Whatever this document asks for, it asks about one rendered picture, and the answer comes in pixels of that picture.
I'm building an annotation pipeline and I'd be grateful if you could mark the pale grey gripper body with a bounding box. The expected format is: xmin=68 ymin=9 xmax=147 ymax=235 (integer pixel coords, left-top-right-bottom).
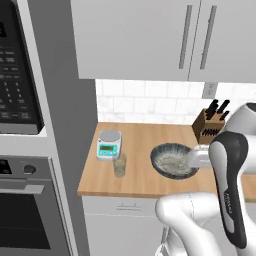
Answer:
xmin=189 ymin=144 xmax=214 ymax=170

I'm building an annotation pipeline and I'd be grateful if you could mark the dark blue speckled bowl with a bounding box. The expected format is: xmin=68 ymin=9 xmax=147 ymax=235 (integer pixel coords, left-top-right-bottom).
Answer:
xmin=150 ymin=142 xmax=200 ymax=180

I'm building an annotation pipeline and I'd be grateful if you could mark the glass of lemonade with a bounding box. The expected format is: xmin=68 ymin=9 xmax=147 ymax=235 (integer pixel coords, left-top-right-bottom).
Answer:
xmin=113 ymin=152 xmax=128 ymax=178

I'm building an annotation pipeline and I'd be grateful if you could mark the brown wooden knife block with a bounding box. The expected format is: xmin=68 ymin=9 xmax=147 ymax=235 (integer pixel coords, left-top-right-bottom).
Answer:
xmin=191 ymin=99 xmax=231 ymax=146

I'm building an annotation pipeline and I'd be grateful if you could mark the white teal kitchen scale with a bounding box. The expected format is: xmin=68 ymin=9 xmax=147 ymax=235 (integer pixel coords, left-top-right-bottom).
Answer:
xmin=96 ymin=130 xmax=123 ymax=162

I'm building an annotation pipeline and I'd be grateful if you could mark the white drawer front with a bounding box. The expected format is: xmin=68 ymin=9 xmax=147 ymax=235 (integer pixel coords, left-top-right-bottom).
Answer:
xmin=81 ymin=195 xmax=161 ymax=218

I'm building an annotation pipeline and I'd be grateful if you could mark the white lower cupboard door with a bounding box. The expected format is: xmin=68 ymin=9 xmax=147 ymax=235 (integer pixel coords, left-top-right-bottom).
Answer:
xmin=84 ymin=213 xmax=172 ymax=256

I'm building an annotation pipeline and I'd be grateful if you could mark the white cupboard door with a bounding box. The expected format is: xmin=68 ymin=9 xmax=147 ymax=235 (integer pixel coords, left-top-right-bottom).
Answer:
xmin=84 ymin=213 xmax=172 ymax=256
xmin=70 ymin=0 xmax=202 ymax=82
xmin=188 ymin=0 xmax=256 ymax=84

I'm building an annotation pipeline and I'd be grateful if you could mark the white upper cupboard door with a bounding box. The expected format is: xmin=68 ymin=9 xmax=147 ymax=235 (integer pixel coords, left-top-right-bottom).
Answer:
xmin=188 ymin=0 xmax=256 ymax=84
xmin=70 ymin=0 xmax=202 ymax=82

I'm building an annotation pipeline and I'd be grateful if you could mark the stainless steel oven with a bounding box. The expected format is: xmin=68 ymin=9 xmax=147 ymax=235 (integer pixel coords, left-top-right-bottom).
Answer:
xmin=0 ymin=154 xmax=78 ymax=256

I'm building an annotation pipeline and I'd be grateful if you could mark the black microwave oven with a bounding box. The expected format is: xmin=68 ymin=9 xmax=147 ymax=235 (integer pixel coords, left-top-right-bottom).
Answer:
xmin=0 ymin=0 xmax=45 ymax=136

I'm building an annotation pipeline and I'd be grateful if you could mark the grey wall socket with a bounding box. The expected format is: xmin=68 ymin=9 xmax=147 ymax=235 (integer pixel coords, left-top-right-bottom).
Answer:
xmin=202 ymin=81 xmax=218 ymax=100

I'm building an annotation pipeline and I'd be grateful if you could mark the grey lower cupboard handle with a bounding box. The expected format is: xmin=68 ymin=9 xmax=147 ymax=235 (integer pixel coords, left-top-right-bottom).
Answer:
xmin=161 ymin=227 xmax=169 ymax=249

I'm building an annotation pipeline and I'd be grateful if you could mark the grey drawer handle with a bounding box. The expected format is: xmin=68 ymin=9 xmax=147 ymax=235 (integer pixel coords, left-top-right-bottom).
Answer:
xmin=116 ymin=202 xmax=142 ymax=212

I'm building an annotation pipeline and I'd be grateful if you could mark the grey cupboard door handle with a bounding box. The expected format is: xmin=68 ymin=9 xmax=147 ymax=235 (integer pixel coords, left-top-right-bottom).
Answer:
xmin=178 ymin=4 xmax=194 ymax=70
xmin=199 ymin=5 xmax=218 ymax=71

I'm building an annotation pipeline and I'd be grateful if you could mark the grey oven door handle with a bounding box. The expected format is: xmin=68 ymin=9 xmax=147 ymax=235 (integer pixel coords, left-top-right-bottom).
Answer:
xmin=0 ymin=184 xmax=45 ymax=195

